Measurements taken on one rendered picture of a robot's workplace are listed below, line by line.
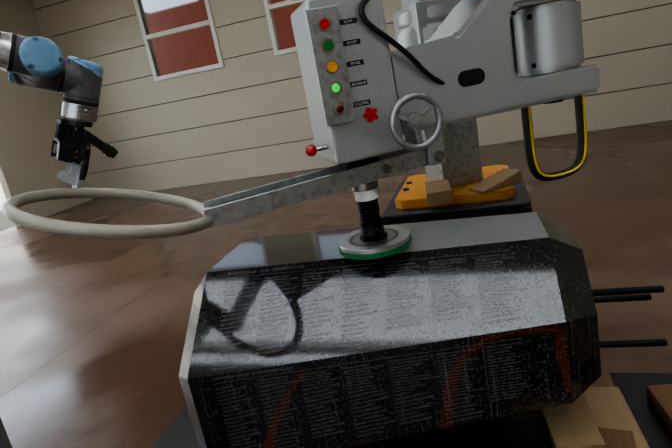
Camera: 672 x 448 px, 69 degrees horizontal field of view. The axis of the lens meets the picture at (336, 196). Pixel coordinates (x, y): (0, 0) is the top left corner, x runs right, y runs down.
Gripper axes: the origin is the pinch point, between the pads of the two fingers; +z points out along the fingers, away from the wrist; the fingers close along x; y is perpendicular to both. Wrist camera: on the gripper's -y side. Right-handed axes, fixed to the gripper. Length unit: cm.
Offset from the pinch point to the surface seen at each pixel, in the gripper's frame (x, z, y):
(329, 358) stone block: 68, 29, -46
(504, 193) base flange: 63, -21, -136
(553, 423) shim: 111, 41, -102
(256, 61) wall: -520, -116, -413
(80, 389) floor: -97, 128, -47
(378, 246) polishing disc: 67, -2, -57
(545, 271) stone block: 104, -6, -82
